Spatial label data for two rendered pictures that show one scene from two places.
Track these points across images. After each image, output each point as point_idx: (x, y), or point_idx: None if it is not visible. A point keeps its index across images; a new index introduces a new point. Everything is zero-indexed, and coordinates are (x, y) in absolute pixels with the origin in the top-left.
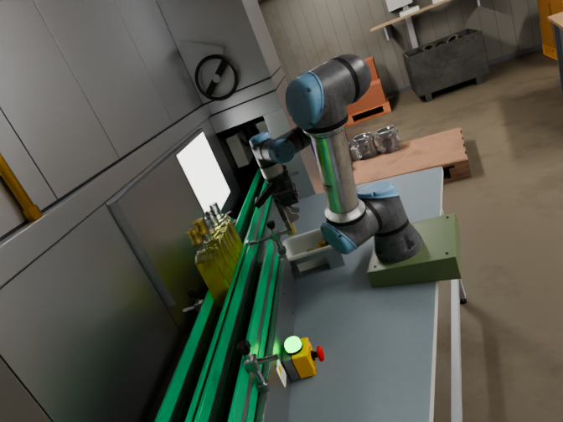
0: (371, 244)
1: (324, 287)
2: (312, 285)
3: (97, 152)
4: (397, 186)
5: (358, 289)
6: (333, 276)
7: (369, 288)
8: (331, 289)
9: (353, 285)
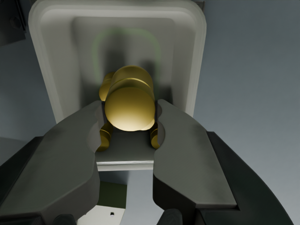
0: (135, 172)
1: (14, 96)
2: (25, 69)
3: None
4: (295, 211)
5: (2, 149)
6: (51, 114)
7: (2, 161)
8: (6, 108)
9: (15, 142)
